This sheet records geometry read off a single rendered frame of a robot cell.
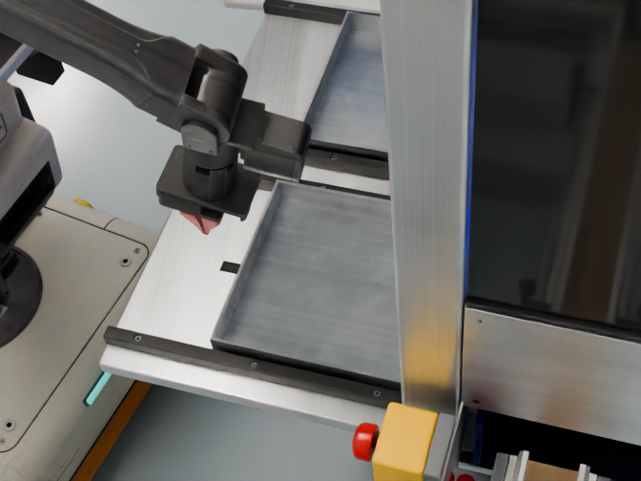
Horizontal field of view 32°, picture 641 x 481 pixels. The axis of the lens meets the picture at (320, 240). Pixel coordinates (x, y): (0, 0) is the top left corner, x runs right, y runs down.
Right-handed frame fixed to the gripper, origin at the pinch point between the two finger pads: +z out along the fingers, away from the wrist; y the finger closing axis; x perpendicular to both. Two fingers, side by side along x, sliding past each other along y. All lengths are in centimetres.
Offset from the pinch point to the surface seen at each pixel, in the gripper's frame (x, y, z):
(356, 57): 48, 8, 17
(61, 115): 99, -71, 124
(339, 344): -1.4, 18.2, 14.8
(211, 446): 19, -2, 109
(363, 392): -8.2, 22.8, 12.0
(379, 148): 30.7, 15.2, 15.5
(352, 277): 8.6, 17.2, 15.1
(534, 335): -13.4, 35.6, -19.4
